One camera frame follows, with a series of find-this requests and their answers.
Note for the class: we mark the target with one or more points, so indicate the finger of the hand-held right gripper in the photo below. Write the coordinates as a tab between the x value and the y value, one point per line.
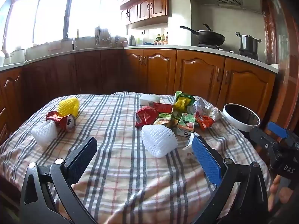
278	128
262	140

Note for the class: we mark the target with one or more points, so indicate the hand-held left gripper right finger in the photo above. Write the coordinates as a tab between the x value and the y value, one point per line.
205	161

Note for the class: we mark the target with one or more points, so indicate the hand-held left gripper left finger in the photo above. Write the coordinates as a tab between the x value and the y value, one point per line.
81	158

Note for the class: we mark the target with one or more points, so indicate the white plastic wrapper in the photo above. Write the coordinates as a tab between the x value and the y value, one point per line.
188	145

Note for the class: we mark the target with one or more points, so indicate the white rimmed trash bin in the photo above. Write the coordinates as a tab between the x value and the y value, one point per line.
233	120

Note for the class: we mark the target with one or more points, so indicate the red orange wrapper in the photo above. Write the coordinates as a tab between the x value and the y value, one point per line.
203	122

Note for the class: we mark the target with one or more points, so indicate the green drink carton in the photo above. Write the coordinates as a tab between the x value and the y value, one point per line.
186	123

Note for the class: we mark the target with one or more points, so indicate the crushed red can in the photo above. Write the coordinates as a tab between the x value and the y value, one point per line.
61	121

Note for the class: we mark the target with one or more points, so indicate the small white foam fruit net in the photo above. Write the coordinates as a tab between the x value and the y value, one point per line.
44	133

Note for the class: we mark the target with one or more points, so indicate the large white foam fruit net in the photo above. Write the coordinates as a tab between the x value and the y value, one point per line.
158	140

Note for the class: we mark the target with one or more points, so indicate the silver wrapper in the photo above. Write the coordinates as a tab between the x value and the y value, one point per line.
206	108

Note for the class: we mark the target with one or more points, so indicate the yellow foam fruit net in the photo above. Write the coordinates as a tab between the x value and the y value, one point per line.
67	106

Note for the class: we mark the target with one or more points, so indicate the green yellow food packet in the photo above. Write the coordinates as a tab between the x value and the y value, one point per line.
164	119

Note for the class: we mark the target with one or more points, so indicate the green snack bag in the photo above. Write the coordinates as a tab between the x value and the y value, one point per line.
185	96

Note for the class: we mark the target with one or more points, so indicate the red box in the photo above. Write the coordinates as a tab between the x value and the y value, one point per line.
163	107

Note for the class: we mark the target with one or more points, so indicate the red snack wrapper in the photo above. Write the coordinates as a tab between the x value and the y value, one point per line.
146	116

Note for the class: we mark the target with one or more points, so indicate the person's right hand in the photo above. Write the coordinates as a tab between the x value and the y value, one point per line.
278	192

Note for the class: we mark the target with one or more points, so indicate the plaid tablecloth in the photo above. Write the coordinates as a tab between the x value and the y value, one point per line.
126	179

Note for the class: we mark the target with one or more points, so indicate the wooden glass door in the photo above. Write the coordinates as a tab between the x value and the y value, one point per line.
282	51

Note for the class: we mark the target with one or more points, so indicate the gas stove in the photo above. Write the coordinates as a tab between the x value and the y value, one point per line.
243	54

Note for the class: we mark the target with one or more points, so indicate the wooden lower cabinets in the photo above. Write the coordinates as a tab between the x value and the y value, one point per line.
196	72

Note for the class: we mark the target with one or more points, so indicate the wooden cabinets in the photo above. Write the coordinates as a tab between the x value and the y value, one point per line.
149	4
196	72

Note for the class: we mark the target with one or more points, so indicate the steel cooking pot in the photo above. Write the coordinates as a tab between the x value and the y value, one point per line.
247	43

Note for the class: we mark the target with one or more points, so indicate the light kitchen countertop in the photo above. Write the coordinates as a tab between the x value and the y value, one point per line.
210	52

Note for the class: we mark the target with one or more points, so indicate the black wok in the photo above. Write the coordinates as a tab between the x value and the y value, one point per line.
209	37

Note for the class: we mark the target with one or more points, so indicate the dish soap bottle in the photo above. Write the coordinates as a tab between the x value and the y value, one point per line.
74	43

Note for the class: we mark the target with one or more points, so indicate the white pot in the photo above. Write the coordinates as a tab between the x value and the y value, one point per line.
18	56

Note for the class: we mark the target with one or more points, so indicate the dish rack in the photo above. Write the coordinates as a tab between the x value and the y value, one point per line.
102	35

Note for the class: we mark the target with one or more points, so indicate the electric kettle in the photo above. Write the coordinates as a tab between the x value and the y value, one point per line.
132	40

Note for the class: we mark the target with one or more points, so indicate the group of condiment bottles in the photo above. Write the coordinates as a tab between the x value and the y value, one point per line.
161	39

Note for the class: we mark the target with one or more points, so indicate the kitchen window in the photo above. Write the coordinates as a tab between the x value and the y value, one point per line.
51	16

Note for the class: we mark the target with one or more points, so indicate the wooden upper cabinets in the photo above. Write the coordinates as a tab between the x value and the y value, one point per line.
149	4

